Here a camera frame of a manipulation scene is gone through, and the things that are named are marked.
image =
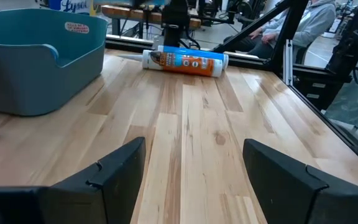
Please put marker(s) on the silver aluminium profile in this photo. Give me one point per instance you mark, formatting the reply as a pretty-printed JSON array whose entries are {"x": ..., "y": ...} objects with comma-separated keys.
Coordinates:
[{"x": 287, "y": 62}]

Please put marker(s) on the teal plastic bin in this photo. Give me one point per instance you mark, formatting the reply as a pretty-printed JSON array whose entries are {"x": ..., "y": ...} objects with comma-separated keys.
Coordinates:
[{"x": 26, "y": 84}]

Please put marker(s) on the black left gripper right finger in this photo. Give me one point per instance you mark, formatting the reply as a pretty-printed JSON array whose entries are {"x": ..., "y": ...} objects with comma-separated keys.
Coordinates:
[{"x": 291, "y": 193}]

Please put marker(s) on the orange sealant tube with nozzle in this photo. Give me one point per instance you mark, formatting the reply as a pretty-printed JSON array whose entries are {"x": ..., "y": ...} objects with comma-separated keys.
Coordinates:
[{"x": 182, "y": 63}]

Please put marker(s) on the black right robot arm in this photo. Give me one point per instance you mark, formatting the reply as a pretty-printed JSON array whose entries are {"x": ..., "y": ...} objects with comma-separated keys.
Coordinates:
[{"x": 174, "y": 15}]

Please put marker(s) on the Lysol wipes canister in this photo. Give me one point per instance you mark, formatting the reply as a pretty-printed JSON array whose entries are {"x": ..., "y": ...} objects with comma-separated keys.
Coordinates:
[{"x": 70, "y": 6}]

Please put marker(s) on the wooden workbench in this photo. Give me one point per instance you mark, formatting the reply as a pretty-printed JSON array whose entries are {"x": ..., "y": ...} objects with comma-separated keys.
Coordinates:
[{"x": 126, "y": 14}]

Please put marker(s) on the person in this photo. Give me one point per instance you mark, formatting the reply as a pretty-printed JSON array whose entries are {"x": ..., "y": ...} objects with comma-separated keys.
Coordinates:
[{"x": 312, "y": 18}]

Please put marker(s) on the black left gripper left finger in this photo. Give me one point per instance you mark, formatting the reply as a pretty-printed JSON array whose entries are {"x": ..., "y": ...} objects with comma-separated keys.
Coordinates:
[{"x": 104, "y": 193}]

